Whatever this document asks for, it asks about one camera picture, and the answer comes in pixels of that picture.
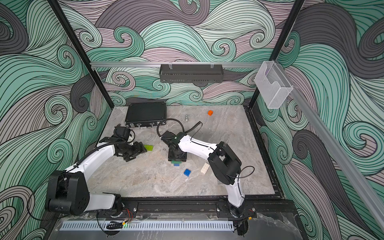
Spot clear plastic wall bin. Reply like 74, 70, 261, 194
255, 61, 293, 109

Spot aluminium wall rail back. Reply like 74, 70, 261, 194
89, 61, 263, 69

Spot white slotted cable duct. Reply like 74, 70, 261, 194
60, 221, 235, 232

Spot white lego brick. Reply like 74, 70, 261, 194
200, 163, 210, 175

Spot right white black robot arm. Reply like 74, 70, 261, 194
160, 131, 245, 210

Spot aluminium wall rail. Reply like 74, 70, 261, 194
276, 63, 384, 230
89, 61, 263, 69

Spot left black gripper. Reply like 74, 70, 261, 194
119, 141, 147, 161

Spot black wall tray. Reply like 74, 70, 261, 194
159, 64, 224, 85

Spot lime green long lego brick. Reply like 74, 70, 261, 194
144, 145, 154, 152

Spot black hard case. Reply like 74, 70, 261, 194
125, 102, 167, 128

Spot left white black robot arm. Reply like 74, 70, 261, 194
45, 125, 147, 218

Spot aluminium wall rail right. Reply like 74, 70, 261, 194
276, 63, 384, 230

